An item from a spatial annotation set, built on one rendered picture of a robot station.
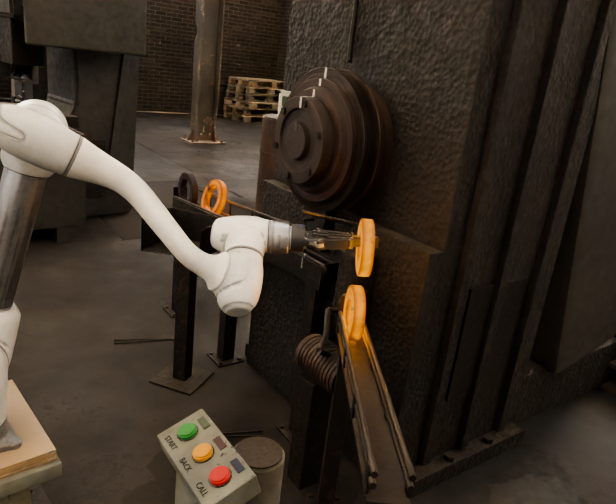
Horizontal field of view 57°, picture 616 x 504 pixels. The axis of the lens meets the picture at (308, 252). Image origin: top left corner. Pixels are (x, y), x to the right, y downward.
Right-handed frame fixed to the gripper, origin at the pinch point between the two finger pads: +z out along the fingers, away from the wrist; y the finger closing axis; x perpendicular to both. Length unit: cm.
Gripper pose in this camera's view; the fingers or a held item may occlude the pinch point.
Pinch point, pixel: (365, 241)
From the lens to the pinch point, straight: 154.7
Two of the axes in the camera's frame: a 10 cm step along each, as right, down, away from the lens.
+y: 0.1, 3.2, -9.5
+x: 0.6, -9.5, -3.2
